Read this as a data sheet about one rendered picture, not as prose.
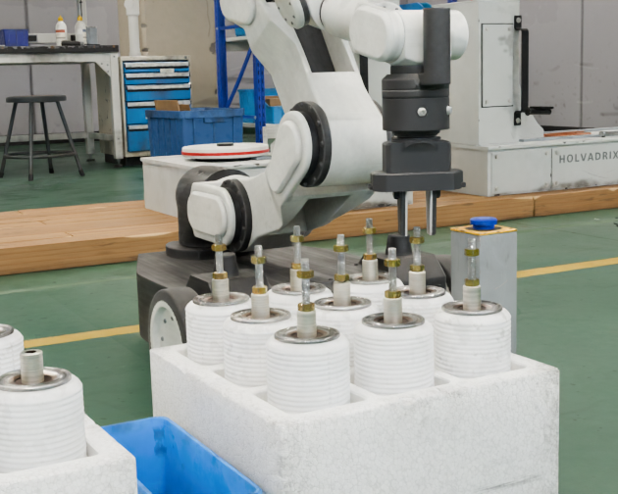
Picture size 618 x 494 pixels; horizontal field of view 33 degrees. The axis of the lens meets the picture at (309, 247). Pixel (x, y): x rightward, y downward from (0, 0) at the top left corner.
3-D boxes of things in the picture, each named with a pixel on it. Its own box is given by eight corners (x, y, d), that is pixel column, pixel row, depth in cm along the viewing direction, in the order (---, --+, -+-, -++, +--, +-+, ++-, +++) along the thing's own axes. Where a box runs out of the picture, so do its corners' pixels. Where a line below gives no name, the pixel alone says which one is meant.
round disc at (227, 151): (169, 159, 373) (168, 143, 372) (247, 154, 386) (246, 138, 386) (201, 164, 346) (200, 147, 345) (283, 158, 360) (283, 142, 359)
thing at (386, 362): (385, 446, 136) (383, 310, 133) (449, 462, 130) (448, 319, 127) (340, 469, 128) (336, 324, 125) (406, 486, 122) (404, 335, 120)
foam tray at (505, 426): (155, 472, 148) (148, 348, 145) (387, 421, 167) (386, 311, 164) (285, 585, 114) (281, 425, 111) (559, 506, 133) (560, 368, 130)
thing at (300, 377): (369, 488, 122) (366, 336, 120) (302, 510, 117) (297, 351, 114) (319, 465, 130) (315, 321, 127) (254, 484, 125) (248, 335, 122)
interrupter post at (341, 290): (332, 309, 135) (331, 283, 135) (334, 305, 138) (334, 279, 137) (350, 309, 135) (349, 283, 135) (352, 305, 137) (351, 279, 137)
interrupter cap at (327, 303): (309, 313, 133) (309, 308, 133) (317, 300, 141) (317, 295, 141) (369, 313, 132) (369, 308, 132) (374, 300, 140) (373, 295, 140)
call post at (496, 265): (450, 429, 162) (449, 229, 157) (487, 421, 166) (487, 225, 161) (480, 443, 156) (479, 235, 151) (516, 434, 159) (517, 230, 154)
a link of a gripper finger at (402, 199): (403, 233, 142) (403, 187, 141) (408, 236, 139) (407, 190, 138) (391, 233, 142) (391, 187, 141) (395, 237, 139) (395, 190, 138)
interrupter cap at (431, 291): (442, 302, 138) (442, 296, 138) (385, 300, 139) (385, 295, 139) (447, 290, 145) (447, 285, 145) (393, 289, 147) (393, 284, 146)
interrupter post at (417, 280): (425, 297, 141) (425, 272, 140) (407, 297, 141) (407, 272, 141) (427, 293, 143) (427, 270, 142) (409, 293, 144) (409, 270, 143)
